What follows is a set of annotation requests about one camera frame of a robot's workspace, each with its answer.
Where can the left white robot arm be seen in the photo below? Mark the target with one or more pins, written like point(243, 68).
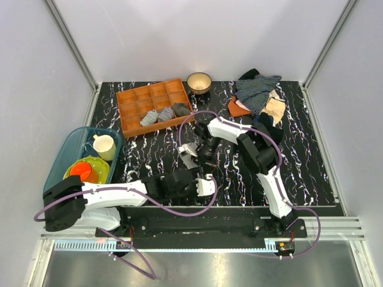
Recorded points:
point(72, 202)

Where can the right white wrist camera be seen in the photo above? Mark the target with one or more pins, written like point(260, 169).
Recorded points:
point(187, 149)

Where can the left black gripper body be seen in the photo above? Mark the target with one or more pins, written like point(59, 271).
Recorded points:
point(191, 191)

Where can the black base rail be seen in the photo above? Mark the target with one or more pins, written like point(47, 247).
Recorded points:
point(218, 228)

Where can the striped rolled underwear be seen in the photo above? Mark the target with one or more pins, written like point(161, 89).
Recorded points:
point(150, 118)
point(166, 114)

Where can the orange cloth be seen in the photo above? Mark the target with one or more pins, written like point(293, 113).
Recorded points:
point(235, 110)

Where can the striped rolled underwear left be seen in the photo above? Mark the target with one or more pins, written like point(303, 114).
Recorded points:
point(150, 118)

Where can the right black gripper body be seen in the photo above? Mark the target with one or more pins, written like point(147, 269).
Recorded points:
point(207, 151)

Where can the yellow-green dotted plate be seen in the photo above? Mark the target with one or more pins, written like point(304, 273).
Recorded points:
point(102, 168)

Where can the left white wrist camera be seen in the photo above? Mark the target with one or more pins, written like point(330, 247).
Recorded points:
point(205, 186)

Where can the cream mug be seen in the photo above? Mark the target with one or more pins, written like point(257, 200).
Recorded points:
point(105, 146)

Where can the beige bowl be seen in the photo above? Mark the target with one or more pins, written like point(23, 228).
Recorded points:
point(199, 82)

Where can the blue plastic tub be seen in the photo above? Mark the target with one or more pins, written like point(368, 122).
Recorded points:
point(78, 145)

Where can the dark grey rolled underwear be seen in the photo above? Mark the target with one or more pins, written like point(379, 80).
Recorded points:
point(181, 109)

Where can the orange compartment tray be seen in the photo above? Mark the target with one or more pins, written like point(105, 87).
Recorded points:
point(134, 104)

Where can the striped rolled underwear middle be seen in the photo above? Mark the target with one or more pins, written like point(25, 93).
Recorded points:
point(166, 114)

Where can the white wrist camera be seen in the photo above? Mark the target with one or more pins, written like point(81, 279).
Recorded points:
point(187, 149)
point(205, 186)

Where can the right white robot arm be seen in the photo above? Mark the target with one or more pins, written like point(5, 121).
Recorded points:
point(260, 156)

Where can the orange cup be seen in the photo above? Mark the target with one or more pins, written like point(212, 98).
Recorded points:
point(85, 171)

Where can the black underwear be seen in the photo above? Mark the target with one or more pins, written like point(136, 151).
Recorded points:
point(267, 121)

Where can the beige underwear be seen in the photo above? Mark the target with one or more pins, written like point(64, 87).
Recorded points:
point(275, 107)

